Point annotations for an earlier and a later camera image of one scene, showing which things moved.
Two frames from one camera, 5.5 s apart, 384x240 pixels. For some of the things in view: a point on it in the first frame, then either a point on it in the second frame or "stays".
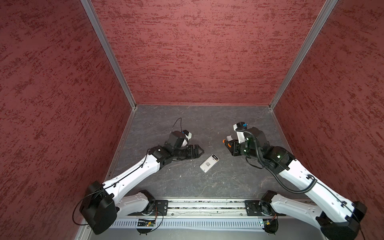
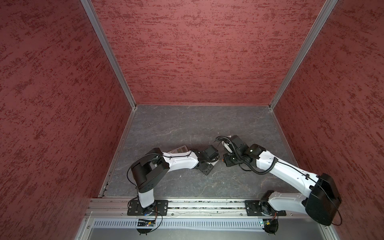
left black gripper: x=195 y=152 -> x=207 y=171
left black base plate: x=161 y=208 stays
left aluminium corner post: x=96 y=20 stays
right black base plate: x=253 y=209 stays
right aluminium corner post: x=319 y=24 stays
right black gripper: x=234 y=150 -> x=228 y=162
